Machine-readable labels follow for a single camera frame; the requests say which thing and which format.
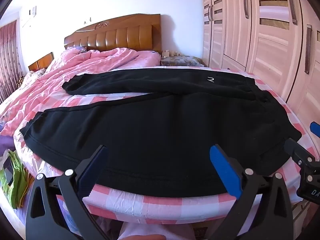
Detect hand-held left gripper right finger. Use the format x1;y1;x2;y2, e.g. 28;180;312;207
209;144;293;240

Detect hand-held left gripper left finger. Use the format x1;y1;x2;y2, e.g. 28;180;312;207
25;144;110;240

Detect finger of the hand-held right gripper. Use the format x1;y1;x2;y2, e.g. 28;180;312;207
309;121;320;139
284;137;317;167

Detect black pants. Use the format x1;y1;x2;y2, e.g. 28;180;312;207
19;67;303;198

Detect pink checkered bedsheet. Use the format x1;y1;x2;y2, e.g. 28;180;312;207
12;64;320;233

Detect green cloth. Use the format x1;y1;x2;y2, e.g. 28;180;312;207
0;150;32;210

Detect person's white clothing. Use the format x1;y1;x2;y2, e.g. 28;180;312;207
117;222;196;240

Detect purple cloth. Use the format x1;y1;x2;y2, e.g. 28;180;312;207
0;133;17;156

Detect pink quilt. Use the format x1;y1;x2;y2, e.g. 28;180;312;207
0;47;161;136

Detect pink wooden wardrobe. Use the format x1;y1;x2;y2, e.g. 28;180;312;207
201;0;320;140

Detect leopard print cloth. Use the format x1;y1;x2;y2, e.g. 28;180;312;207
16;73;28;88

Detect nightstand with floral cloth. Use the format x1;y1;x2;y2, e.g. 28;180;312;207
160;55;207;68

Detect wooden nightstand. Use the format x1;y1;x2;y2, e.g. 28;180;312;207
28;52;54;72

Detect dark red patterned curtain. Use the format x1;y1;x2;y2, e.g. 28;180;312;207
0;20;26;103

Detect wooden bed headboard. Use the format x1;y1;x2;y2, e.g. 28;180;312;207
64;14;162;55

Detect white air conditioner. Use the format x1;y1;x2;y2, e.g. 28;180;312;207
20;5;38;28

